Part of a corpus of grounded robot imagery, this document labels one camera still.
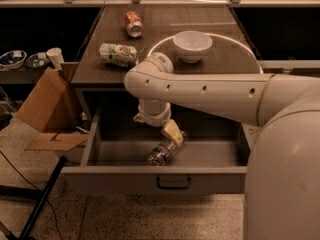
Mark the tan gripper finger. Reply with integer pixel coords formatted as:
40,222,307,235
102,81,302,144
161,119,184,146

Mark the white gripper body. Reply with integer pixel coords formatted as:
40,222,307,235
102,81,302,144
134,99,171,127

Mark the clear plastic water bottle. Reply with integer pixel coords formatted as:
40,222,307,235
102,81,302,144
145,132,186,166

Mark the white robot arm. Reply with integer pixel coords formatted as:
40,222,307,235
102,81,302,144
124,53,320,240

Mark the open grey drawer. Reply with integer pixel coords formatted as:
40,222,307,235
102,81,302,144
63,92,250,194

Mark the grey cabinet with dark top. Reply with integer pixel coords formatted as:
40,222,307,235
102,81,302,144
72,4,262,117

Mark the crushed green white can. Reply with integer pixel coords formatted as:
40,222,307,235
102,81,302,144
99,43,138,67

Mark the white ceramic bowl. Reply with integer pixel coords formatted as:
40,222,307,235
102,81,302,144
173,31,213,63

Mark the red soda can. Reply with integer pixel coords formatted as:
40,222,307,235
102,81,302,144
124,11,143,38

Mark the brown cardboard box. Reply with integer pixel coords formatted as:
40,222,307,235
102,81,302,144
17,68,88,163

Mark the white paper cup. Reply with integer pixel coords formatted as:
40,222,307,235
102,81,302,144
46,47,64,69

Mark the small blue dish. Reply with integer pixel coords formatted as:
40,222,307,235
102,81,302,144
25,52,50,69

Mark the black metal stand leg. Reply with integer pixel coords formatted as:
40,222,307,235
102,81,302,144
0,157,67,240

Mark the blue white bowl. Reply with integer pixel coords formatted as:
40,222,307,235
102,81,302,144
0,50,27,70

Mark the black drawer handle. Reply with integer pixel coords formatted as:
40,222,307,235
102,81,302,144
156,177,192,191

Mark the black floor cable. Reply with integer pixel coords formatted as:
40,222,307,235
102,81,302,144
0,149,64,240

